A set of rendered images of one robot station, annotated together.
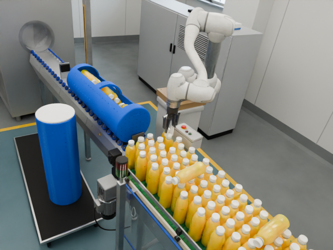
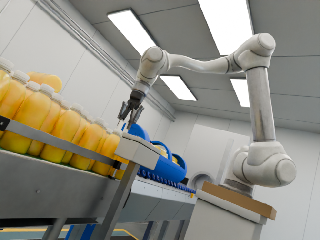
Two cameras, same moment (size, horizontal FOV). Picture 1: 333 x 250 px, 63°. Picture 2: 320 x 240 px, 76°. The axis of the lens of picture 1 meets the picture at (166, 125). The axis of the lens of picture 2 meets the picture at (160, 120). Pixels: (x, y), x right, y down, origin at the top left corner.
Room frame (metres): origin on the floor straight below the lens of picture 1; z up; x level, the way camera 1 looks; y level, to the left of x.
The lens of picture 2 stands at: (1.37, -1.06, 0.99)
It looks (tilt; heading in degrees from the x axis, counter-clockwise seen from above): 14 degrees up; 74
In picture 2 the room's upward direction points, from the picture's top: 22 degrees clockwise
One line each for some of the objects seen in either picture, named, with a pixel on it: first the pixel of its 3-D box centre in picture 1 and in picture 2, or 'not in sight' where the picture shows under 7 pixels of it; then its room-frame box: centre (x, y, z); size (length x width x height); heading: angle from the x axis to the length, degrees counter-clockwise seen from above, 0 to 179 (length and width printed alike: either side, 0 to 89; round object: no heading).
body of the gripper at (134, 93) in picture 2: (172, 111); (135, 101); (1.50, -0.02, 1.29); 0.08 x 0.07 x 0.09; 133
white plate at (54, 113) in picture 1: (55, 112); not in sight; (1.70, 0.84, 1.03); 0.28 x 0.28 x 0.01
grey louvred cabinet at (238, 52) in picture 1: (184, 61); not in sight; (4.07, -0.15, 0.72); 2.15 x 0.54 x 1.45; 36
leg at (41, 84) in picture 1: (43, 101); (176, 237); (3.00, 1.62, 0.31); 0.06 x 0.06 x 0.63; 43
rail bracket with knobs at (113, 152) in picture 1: (115, 157); not in sight; (1.38, 0.31, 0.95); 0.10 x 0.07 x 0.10; 133
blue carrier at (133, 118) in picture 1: (105, 98); (154, 158); (1.90, 0.52, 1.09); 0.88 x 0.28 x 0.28; 43
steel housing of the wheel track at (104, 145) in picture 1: (78, 100); (167, 200); (2.32, 0.90, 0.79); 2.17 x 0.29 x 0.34; 43
